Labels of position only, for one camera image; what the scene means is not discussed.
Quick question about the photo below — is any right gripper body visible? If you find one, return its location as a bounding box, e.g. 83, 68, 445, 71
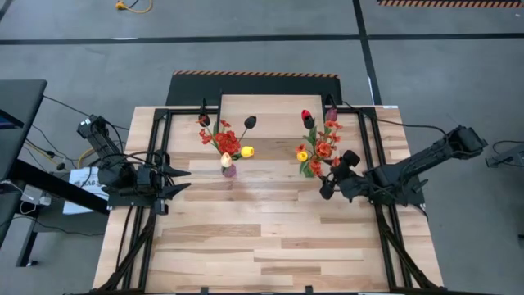
318, 149, 372, 202

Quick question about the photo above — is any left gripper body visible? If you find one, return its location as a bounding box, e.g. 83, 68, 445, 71
136, 150, 171, 216

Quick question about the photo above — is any orange artificial flower bunch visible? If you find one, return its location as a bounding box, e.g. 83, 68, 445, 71
294, 119, 345, 178

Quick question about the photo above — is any green glass vase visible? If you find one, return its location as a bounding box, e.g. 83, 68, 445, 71
300, 161, 318, 179

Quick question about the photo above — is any dark red artificial tulip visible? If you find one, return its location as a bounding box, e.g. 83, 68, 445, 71
321, 107, 340, 143

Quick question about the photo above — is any red artificial flower bunch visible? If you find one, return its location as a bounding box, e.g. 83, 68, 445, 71
196, 116, 242, 157

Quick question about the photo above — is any thin-stemmed black tulip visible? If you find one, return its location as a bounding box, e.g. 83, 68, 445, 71
237, 115, 258, 144

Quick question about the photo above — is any wooden shelf with black legs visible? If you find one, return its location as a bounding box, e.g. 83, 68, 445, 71
215, 93, 328, 156

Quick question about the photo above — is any white printed paper sheet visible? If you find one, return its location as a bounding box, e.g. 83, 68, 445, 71
62, 166, 114, 216

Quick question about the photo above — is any black hazard-striped floor mat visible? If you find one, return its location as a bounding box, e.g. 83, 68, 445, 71
165, 70, 343, 107

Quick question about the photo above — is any white power adapter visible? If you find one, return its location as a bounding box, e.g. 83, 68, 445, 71
19, 184, 52, 207

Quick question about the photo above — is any black floor tape line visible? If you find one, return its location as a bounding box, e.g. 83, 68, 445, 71
0, 34, 524, 46
352, 0, 382, 106

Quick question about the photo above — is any black desk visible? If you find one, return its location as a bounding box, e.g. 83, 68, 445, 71
0, 79, 112, 268

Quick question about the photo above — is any black laptop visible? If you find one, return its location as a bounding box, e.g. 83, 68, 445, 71
0, 107, 25, 130

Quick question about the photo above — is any grey metal stand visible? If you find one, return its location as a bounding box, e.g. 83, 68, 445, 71
486, 141, 524, 169

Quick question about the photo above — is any hazard-striped floor tape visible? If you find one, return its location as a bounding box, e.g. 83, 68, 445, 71
376, 0, 524, 9

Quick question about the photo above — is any black aluminium table frame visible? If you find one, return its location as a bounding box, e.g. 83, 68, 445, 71
93, 98, 442, 295

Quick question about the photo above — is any yellow floor cable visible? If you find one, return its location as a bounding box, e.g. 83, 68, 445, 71
77, 147, 98, 169

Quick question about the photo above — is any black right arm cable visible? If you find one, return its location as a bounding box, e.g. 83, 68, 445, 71
375, 118, 450, 138

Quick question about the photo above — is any black floor cable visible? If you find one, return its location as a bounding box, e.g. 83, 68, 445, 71
43, 94, 130, 132

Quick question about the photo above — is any yellow power cable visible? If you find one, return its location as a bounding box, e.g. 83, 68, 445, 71
114, 0, 154, 15

